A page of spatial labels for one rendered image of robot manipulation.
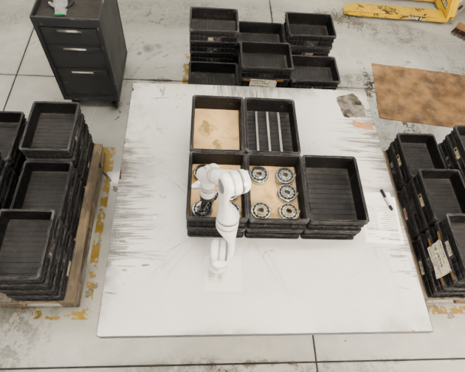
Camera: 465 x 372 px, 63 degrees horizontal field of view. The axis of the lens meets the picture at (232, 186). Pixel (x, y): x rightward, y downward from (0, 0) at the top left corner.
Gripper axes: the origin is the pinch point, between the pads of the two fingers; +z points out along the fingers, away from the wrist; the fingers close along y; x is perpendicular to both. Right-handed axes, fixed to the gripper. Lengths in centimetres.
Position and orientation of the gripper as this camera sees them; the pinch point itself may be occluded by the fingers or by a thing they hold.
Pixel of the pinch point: (207, 206)
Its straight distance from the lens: 193.8
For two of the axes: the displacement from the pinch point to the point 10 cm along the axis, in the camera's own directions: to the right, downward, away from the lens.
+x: -6.5, -6.8, 3.4
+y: 7.6, -5.3, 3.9
